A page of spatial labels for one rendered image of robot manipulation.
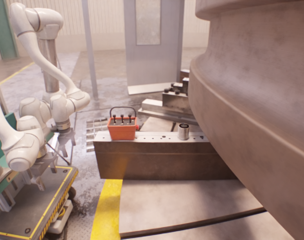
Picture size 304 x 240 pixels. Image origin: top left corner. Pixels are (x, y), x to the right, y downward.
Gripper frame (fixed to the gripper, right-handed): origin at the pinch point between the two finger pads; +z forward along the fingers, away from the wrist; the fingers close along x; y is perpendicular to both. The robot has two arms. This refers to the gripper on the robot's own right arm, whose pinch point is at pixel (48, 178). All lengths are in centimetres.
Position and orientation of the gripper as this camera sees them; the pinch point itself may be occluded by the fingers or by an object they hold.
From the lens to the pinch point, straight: 116.6
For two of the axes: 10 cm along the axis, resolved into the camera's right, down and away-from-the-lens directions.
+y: -10.0, -0.3, 0.5
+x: -0.6, 4.6, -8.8
